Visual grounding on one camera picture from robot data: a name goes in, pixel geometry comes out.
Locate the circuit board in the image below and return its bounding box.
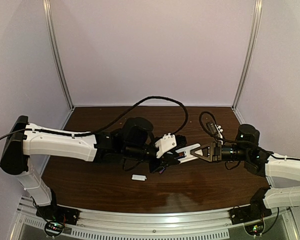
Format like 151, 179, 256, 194
43, 220, 66, 238
244, 220, 265, 237

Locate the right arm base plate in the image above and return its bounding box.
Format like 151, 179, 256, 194
228, 203, 272, 225

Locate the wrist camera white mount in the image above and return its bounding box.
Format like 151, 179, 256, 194
154, 133, 187, 159
206, 121, 224, 145

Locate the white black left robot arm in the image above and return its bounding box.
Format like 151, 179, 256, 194
0, 115, 187, 222

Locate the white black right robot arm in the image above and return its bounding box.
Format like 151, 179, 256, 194
190, 122, 300, 221

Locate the left circuit board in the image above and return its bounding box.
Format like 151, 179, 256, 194
43, 220, 66, 238

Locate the aluminium frame post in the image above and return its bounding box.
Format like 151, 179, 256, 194
232, 0, 263, 111
42, 0, 75, 110

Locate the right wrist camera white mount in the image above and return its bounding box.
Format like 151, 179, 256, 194
206, 121, 224, 145

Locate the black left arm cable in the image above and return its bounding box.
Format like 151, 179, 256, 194
0, 95, 190, 168

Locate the front aluminium rail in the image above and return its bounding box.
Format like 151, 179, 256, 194
8, 197, 296, 240

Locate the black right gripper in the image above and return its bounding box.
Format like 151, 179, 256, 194
190, 142, 250, 164

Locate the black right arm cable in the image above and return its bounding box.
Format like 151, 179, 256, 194
199, 111, 300, 163

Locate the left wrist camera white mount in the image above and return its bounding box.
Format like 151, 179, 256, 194
154, 133, 187, 159

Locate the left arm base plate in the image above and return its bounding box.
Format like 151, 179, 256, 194
36, 205, 80, 226

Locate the right circuit board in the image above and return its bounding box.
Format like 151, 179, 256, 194
244, 220, 265, 237

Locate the right aluminium frame post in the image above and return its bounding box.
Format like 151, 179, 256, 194
232, 0, 263, 111

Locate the left aluminium frame post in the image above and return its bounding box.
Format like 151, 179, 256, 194
42, 0, 75, 110

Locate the white remote control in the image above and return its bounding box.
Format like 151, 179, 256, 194
179, 143, 200, 164

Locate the white battery cover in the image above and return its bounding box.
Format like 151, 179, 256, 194
131, 174, 147, 182

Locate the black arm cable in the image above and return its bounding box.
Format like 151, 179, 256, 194
199, 111, 300, 163
0, 95, 190, 168

